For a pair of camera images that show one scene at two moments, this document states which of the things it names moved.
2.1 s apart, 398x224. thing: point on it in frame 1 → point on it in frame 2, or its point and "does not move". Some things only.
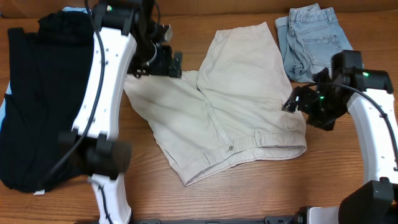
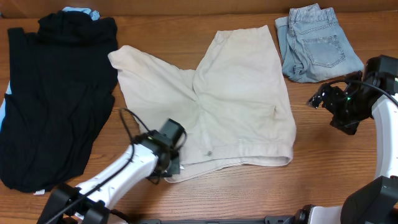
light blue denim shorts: x=309 y=37 does not move
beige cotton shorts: x=232 y=113 does not move
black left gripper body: x=170 y=62 → x=173 y=165
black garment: x=50 y=76 does not move
